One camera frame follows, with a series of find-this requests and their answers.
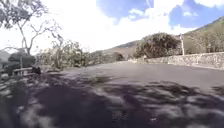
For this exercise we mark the grey asphalt road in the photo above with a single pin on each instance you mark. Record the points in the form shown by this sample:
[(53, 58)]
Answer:
[(133, 80)]

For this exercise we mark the row of roadside bushes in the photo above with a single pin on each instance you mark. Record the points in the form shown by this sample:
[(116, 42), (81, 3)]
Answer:
[(70, 55)]

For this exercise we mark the large dark green tree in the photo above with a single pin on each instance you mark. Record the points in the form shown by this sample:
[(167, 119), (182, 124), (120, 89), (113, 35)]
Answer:
[(157, 45)]

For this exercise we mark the pale pole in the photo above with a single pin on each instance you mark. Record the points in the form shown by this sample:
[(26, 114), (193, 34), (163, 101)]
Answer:
[(182, 44)]

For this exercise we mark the pale roadside bench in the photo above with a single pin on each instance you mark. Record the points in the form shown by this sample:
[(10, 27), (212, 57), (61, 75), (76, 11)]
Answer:
[(22, 70)]

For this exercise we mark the bare branched tree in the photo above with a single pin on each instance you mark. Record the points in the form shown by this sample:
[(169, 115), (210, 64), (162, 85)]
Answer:
[(26, 30)]

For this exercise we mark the brown hillside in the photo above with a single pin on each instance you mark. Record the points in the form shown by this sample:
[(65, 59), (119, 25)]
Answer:
[(206, 36)]

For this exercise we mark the grey stone wall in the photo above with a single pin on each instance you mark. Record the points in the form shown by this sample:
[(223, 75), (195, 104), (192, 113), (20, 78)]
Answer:
[(196, 60)]

